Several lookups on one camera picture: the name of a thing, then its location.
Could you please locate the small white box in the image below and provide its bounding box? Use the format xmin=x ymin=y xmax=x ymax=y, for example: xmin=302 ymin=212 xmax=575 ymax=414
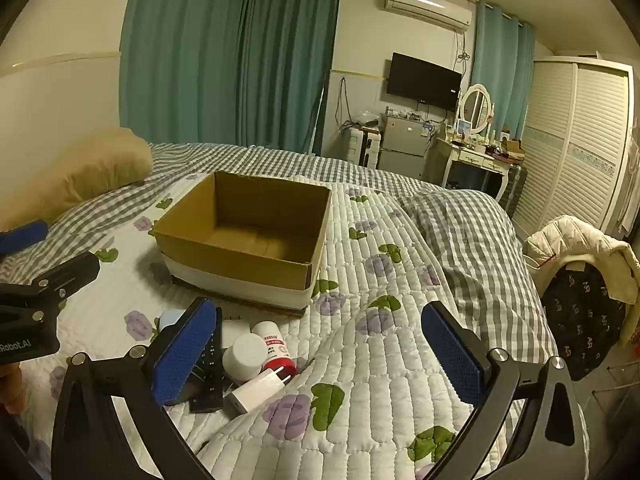
xmin=220 ymin=317 xmax=252 ymax=348

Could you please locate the green suitcase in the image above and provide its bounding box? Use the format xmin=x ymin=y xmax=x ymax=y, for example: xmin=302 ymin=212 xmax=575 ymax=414
xmin=497 ymin=165 xmax=528 ymax=218

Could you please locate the white bottle with red label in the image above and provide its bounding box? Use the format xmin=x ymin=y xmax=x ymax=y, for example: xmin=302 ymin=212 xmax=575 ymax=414
xmin=251 ymin=321 xmax=297 ymax=378

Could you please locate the black remote control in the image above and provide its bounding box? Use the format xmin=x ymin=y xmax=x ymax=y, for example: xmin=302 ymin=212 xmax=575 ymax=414
xmin=190 ymin=305 xmax=224 ymax=413

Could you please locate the black wall television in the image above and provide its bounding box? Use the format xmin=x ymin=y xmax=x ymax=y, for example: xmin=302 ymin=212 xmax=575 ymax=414
xmin=386 ymin=52 xmax=463 ymax=113

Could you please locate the grey checkered bed sheet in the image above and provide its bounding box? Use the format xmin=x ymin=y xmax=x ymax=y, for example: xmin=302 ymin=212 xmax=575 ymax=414
xmin=0 ymin=142 xmax=561 ymax=361

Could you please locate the white dressing table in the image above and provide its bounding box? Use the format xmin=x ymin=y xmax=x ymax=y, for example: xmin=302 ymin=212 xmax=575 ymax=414
xmin=431 ymin=135 xmax=521 ymax=201

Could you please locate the teal corner curtain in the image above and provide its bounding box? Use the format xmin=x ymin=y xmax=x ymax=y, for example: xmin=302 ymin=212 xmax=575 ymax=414
xmin=235 ymin=0 xmax=343 ymax=156

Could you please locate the cream puffer jacket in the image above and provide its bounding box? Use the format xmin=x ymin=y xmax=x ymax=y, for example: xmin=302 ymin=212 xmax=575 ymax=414
xmin=524 ymin=215 xmax=640 ymax=303

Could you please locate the white charger plug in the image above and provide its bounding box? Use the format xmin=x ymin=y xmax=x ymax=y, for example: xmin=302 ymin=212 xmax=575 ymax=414
xmin=223 ymin=366 xmax=296 ymax=416

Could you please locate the white air conditioner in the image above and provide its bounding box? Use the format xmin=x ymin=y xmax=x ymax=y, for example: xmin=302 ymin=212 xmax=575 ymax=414
xmin=384 ymin=0 xmax=473 ymax=28

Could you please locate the white floral quilt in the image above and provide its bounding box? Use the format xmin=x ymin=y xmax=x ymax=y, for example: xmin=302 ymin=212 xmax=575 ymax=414
xmin=0 ymin=172 xmax=561 ymax=480

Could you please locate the white hanging towel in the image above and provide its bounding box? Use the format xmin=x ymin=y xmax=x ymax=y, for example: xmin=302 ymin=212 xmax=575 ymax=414
xmin=617 ymin=135 xmax=640 ymax=236

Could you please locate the wide teal curtain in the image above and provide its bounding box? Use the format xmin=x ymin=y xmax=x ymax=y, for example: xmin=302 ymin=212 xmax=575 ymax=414
xmin=120 ymin=0 xmax=253 ymax=147

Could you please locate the hanging black cable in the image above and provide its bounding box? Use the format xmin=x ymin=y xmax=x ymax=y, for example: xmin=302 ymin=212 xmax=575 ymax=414
xmin=337 ymin=77 xmax=352 ymax=130

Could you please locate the tan pillow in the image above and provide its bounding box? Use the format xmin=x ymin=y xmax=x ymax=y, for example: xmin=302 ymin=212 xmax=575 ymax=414
xmin=0 ymin=127 xmax=155 ymax=231

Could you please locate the oval vanity mirror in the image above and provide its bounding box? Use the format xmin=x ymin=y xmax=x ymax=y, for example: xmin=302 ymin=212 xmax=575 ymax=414
xmin=459 ymin=83 xmax=493 ymax=136

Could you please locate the cardboard box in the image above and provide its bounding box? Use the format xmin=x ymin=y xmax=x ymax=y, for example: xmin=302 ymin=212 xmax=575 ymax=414
xmin=151 ymin=170 xmax=333 ymax=317

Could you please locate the white suitcase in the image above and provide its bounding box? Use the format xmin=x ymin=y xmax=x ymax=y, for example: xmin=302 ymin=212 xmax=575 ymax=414
xmin=350 ymin=127 xmax=383 ymax=167

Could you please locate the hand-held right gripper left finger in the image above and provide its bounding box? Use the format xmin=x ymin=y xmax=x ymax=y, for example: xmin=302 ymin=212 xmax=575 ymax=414
xmin=50 ymin=297 xmax=223 ymax=480

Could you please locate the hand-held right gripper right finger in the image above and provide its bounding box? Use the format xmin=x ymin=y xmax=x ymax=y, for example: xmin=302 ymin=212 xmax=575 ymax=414
xmin=417 ymin=301 xmax=591 ymax=480

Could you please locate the grey mini fridge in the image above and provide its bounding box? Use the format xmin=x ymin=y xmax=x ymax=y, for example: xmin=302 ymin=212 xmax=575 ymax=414
xmin=377 ymin=114 xmax=435 ymax=178

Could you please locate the narrow teal curtain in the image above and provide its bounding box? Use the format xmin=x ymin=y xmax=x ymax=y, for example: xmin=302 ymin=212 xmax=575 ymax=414
xmin=472 ymin=0 xmax=536 ymax=142

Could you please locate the white mop handle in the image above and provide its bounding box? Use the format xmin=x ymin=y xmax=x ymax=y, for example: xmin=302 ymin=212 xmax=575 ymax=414
xmin=310 ymin=72 xmax=331 ymax=156

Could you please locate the person's left hand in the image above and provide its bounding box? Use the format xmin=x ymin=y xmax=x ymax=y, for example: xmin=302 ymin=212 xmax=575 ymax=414
xmin=0 ymin=362 xmax=24 ymax=413

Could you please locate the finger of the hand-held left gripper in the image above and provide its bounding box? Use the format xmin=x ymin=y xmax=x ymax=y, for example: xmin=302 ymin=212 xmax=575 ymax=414
xmin=0 ymin=220 xmax=49 ymax=257
xmin=0 ymin=252 xmax=102 ymax=312

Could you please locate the white louvred wardrobe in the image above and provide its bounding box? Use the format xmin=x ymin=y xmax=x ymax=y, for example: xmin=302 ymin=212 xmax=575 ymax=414
xmin=512 ymin=56 xmax=636 ymax=236

